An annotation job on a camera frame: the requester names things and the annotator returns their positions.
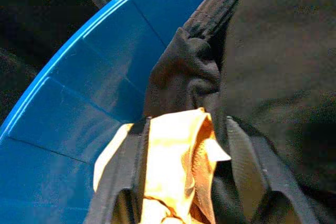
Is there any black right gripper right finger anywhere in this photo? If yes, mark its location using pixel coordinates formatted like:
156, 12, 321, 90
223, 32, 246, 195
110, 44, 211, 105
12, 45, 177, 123
225, 115, 320, 224

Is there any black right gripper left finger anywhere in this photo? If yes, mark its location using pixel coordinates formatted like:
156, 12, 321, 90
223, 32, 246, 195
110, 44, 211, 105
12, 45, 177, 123
84, 115, 152, 224

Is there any orange cloth garment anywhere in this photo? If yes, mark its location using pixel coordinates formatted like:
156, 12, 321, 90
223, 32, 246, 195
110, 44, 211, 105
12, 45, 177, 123
92, 107, 232, 224

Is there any blue plastic laundry basket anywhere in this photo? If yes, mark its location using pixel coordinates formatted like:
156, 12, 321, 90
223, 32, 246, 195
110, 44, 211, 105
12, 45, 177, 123
0, 0, 253, 224

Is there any black cloth garment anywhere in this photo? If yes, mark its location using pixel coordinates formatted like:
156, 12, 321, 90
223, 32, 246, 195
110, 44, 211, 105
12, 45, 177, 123
143, 0, 336, 224

